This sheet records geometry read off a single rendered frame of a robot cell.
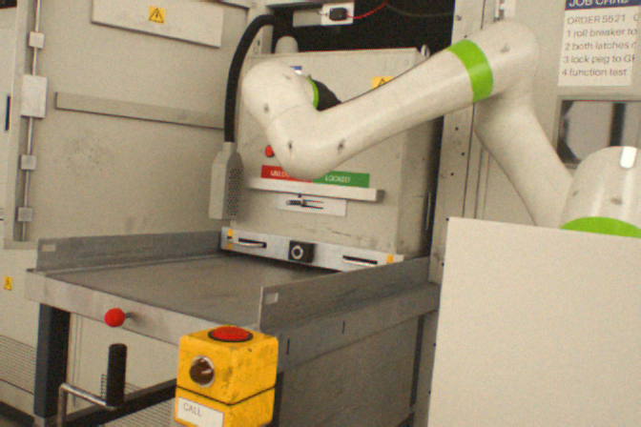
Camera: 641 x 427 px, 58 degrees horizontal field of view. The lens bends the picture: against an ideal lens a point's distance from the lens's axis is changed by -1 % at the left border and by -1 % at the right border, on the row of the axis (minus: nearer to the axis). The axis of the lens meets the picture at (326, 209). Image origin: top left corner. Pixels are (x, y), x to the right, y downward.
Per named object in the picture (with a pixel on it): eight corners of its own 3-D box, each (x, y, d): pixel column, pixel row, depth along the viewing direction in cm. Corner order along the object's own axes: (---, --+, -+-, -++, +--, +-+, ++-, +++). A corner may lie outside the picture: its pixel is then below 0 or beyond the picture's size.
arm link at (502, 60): (550, 84, 113) (509, 58, 121) (557, 24, 104) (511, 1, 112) (474, 123, 109) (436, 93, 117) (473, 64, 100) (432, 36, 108)
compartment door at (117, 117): (1, 245, 148) (19, -51, 144) (231, 248, 182) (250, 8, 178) (3, 250, 142) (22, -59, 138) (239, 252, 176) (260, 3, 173)
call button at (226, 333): (232, 353, 62) (233, 337, 62) (203, 344, 64) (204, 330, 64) (255, 345, 66) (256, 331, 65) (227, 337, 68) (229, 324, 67)
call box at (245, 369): (226, 447, 60) (235, 350, 59) (171, 424, 64) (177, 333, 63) (273, 422, 67) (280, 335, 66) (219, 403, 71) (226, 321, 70)
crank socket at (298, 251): (306, 263, 143) (307, 243, 142) (285, 260, 146) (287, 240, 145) (312, 262, 145) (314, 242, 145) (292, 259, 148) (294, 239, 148)
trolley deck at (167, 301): (273, 376, 85) (277, 335, 85) (24, 297, 117) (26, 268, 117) (437, 308, 143) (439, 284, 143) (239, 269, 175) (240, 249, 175)
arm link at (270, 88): (259, 41, 100) (218, 83, 105) (294, 97, 97) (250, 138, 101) (304, 59, 112) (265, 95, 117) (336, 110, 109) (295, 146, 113)
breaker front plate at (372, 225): (392, 259, 134) (412, 50, 132) (229, 233, 159) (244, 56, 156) (394, 259, 135) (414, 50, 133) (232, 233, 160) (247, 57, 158)
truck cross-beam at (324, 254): (401, 281, 133) (403, 254, 132) (219, 248, 160) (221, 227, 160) (409, 279, 137) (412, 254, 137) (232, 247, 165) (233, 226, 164)
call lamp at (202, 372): (205, 395, 60) (207, 361, 59) (180, 385, 61) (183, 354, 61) (214, 391, 61) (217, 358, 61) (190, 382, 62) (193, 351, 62)
